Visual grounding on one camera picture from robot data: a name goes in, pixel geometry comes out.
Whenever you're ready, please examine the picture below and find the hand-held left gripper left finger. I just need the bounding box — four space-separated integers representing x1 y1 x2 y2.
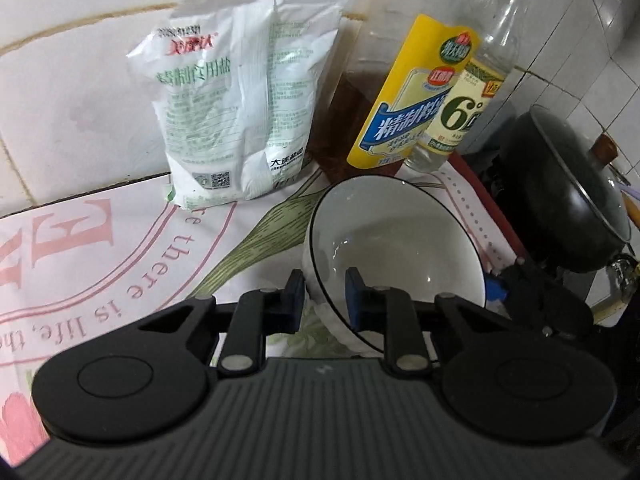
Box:
137 269 307 379

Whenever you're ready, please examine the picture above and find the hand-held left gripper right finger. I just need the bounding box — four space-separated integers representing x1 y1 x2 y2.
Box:
346 267 517 380

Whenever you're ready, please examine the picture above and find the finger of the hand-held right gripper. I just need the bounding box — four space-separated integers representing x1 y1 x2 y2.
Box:
486 257 597 337

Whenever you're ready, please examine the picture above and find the small white bowl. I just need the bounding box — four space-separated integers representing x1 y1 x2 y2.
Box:
301 175 489 357

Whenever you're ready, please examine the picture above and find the black wok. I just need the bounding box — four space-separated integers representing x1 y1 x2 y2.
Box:
499 105 632 274

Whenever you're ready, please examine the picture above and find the glass wok lid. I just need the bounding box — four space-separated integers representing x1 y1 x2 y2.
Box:
529 107 633 247

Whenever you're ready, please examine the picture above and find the large yellow label bottle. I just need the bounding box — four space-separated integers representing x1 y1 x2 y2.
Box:
312 0 501 186

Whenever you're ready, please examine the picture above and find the floral tablecloth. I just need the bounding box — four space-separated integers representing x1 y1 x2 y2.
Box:
0 160 527 467

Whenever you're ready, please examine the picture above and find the small yellow cap bottle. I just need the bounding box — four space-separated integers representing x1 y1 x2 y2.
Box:
402 0 547 174

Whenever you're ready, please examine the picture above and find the white salt bag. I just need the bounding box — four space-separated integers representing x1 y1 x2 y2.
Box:
125 0 350 212

